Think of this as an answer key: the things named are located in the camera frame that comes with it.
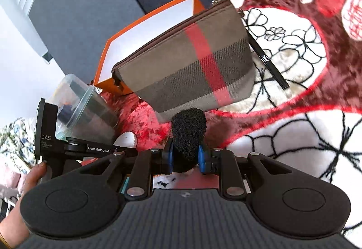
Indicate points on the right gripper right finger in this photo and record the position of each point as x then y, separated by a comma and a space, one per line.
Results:
222, 162

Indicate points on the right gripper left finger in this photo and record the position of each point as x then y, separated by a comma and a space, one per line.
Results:
148, 164

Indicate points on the black fuzzy scrunchie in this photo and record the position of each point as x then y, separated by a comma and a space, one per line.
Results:
188, 131

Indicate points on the person left hand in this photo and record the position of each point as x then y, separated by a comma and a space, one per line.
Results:
13, 229

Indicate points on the patterned white cloth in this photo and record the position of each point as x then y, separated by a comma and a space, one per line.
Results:
17, 145

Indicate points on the clear plastic storage box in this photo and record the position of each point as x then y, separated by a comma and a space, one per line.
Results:
82, 113

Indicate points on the brown plaid zipper pouch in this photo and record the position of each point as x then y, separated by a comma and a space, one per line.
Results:
204, 62

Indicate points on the orange cardboard box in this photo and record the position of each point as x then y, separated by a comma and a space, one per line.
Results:
129, 39

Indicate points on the grey headboard panel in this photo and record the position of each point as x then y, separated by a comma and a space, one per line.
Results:
75, 31

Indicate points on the red floral fleece blanket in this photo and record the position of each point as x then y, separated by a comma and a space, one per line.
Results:
305, 106

